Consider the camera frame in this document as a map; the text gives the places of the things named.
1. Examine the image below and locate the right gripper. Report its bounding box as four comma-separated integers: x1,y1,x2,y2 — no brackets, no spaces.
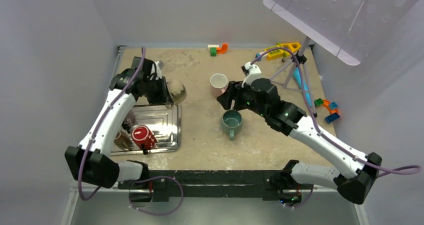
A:
217,79,268,119

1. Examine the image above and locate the beige round mug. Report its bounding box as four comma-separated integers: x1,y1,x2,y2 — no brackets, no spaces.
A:
167,79,187,106

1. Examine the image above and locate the teal speckled mug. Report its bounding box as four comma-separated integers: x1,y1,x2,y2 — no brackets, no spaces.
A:
220,109,243,141

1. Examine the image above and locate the pink mug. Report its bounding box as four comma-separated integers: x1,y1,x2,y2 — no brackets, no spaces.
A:
209,73,229,98

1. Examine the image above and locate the red mug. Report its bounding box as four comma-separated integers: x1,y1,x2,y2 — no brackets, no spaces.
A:
131,125,158,155

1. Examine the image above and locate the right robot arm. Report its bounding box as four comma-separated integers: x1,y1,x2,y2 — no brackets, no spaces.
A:
216,78,383,205

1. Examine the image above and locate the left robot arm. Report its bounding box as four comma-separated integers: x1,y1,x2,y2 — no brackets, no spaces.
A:
64,57,174,190

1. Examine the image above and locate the orange elbow toy piece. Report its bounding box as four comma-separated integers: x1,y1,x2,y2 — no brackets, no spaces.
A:
216,43,229,54

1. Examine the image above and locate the brown striped mug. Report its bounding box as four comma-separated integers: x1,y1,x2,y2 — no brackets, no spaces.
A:
114,131,134,151

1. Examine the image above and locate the metal tray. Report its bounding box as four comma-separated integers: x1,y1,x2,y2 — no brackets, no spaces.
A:
110,104,182,157

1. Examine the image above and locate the tripod stand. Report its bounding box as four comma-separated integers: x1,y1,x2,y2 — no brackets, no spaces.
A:
270,36,318,118

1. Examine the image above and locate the blue white toy block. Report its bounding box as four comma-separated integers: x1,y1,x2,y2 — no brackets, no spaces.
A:
255,53,262,61

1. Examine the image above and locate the small green cube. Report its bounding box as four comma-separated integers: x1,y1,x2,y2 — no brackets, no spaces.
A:
209,47,217,57

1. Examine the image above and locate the light blue cone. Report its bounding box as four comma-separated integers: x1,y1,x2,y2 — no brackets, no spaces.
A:
292,67,312,107

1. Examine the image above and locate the yellow toy block structure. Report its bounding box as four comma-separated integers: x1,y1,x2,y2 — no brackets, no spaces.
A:
263,41,303,62

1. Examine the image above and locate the green toy block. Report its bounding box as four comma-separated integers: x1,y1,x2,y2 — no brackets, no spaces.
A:
314,98,324,107

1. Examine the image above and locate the orange curved toy piece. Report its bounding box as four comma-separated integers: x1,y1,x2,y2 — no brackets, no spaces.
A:
322,99,339,114

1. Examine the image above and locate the perforated white board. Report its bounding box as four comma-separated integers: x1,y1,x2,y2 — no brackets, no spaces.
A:
263,0,419,66

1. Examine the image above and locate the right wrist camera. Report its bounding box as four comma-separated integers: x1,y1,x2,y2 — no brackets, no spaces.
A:
241,62,262,88

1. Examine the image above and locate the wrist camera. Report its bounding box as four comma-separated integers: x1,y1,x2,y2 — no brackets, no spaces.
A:
150,60,164,80
241,62,262,88

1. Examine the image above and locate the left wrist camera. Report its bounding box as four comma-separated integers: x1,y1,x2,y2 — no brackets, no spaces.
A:
150,60,164,80

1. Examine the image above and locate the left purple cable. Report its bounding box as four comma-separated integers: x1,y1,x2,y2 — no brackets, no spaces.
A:
77,46,147,202

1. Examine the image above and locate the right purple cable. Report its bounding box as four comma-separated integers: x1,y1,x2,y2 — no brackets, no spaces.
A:
250,47,423,177

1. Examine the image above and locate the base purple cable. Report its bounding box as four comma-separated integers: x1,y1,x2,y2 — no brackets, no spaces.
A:
128,176,185,217

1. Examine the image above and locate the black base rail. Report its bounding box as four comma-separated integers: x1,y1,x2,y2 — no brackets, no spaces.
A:
117,170,313,202

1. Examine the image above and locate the aluminium frame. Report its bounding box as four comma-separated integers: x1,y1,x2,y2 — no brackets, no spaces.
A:
61,169,367,225

